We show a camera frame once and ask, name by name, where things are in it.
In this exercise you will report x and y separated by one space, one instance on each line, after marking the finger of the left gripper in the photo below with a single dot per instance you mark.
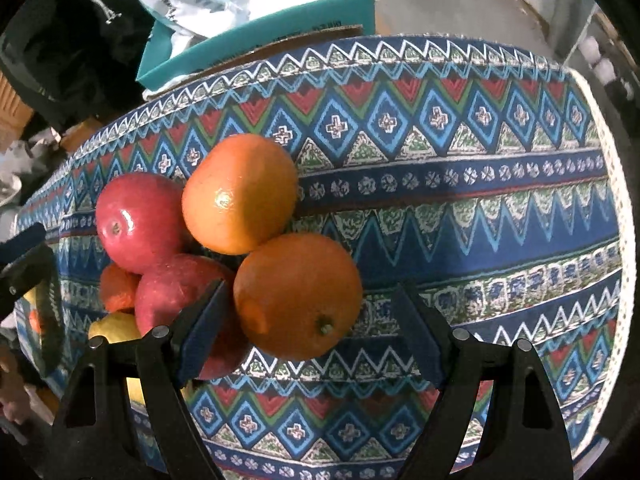
22 243
23 274

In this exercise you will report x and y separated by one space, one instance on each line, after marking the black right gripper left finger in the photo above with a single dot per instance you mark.
93 435

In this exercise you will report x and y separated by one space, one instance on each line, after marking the small orange tangerine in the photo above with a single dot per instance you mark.
118 288

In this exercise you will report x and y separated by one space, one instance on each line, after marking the dark red apple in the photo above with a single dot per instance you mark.
169 287

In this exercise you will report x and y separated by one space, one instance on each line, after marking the orange with stem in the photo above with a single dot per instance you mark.
297 296

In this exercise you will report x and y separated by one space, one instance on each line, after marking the person's left hand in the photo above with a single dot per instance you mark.
14 398

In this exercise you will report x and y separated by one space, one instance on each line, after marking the grey clothes pile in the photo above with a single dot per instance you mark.
25 165

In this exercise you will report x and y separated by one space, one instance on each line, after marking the small wooden drawer box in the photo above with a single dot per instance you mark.
74 137

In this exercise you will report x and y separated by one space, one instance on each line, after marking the black hanging jacket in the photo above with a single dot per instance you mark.
74 59

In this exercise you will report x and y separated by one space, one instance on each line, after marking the upper orange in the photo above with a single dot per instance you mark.
243 193

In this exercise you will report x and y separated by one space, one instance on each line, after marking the teal storage box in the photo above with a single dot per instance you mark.
157 66

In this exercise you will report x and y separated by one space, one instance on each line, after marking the patterned blue tablecloth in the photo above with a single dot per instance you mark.
485 174

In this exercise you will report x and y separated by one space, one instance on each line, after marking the shoe rack with shoes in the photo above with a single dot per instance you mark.
601 55

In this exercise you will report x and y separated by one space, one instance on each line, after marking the brown cardboard box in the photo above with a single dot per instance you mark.
276 47

